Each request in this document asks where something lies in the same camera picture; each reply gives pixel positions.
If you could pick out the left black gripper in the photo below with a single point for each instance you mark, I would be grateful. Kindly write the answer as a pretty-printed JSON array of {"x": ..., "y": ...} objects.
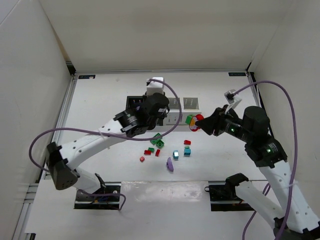
[{"x": 155, "y": 121}]

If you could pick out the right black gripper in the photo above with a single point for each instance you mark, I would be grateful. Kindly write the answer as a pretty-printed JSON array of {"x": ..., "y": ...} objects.
[{"x": 219, "y": 122}]

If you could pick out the red flower lego piece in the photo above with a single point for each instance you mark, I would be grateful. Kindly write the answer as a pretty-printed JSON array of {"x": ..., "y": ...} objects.
[{"x": 193, "y": 122}]

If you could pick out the small green lego brick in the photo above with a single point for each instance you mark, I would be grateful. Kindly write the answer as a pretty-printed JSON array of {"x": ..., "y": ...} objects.
[{"x": 189, "y": 119}]

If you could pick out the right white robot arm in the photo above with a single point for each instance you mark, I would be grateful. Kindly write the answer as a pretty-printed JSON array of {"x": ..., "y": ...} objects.
[{"x": 292, "y": 217}]

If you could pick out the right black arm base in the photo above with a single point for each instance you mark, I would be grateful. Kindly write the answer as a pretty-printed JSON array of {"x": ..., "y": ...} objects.
[{"x": 222, "y": 200}]

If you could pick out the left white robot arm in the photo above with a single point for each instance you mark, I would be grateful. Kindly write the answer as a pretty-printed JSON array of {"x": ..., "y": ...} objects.
[{"x": 63, "y": 160}]

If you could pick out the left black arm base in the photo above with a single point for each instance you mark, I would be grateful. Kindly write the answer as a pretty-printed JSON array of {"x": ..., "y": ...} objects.
[{"x": 108, "y": 199}]

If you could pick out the black double bin container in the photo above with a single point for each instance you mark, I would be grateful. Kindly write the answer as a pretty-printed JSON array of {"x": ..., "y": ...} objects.
[{"x": 134, "y": 101}]

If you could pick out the white double bin container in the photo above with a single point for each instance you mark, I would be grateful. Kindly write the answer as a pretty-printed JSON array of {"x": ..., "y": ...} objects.
[{"x": 189, "y": 106}]

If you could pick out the red lego near teal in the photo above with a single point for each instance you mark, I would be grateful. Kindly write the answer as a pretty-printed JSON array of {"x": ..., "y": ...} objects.
[{"x": 187, "y": 142}]

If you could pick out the teal lego brick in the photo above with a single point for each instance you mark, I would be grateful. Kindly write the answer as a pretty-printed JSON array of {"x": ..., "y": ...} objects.
[{"x": 187, "y": 151}]

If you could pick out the large green lego brick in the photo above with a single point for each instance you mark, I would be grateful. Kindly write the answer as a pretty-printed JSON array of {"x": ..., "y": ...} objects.
[{"x": 158, "y": 143}]

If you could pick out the light blue lego brick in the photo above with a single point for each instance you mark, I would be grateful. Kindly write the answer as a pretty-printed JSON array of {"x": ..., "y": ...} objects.
[{"x": 175, "y": 155}]

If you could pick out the small red lego brick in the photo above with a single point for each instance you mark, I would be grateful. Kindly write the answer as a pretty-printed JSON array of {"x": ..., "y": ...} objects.
[{"x": 157, "y": 153}]

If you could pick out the red and green lego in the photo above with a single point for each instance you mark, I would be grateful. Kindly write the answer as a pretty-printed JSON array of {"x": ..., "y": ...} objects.
[{"x": 149, "y": 151}]

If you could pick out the flat purple lego piece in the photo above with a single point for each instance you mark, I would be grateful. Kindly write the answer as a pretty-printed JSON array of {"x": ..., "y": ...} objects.
[{"x": 169, "y": 165}]

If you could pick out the blue label right corner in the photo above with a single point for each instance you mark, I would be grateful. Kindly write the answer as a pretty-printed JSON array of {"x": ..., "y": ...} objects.
[{"x": 237, "y": 74}]

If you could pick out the blue label corner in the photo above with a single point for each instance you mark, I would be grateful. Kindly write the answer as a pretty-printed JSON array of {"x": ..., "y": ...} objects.
[
  {"x": 237, "y": 74},
  {"x": 86, "y": 77}
]

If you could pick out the blue label left corner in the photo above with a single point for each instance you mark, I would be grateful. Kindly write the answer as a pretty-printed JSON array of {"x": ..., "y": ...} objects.
[{"x": 86, "y": 77}]

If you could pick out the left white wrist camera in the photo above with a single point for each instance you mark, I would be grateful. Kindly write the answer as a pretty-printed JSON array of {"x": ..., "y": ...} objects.
[{"x": 154, "y": 86}]

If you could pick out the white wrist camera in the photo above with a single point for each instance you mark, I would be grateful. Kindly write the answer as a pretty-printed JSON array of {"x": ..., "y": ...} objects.
[
  {"x": 154, "y": 86},
  {"x": 232, "y": 99}
]

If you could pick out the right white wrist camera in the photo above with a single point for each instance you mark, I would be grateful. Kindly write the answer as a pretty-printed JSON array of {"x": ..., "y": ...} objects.
[{"x": 232, "y": 99}]

